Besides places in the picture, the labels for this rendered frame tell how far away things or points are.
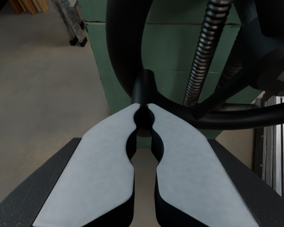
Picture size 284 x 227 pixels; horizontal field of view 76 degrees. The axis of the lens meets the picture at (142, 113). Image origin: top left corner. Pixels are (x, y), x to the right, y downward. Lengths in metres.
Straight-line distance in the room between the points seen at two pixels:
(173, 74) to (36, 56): 1.19
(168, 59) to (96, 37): 0.16
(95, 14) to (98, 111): 0.78
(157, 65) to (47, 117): 0.85
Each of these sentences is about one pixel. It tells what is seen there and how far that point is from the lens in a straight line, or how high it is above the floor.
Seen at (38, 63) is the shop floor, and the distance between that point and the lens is 1.44.
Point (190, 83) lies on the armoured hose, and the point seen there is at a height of 0.69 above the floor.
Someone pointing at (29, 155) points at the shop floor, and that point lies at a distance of 1.11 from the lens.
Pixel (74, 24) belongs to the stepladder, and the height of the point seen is 0.16.
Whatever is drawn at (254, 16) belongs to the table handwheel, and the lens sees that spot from 0.21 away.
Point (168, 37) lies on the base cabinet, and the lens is 0.38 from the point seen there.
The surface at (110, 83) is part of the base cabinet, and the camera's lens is 0.49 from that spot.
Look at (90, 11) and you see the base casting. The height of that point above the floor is 0.73.
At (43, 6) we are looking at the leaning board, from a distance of 1.86.
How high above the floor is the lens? 0.92
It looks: 61 degrees down
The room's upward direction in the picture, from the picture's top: 2 degrees clockwise
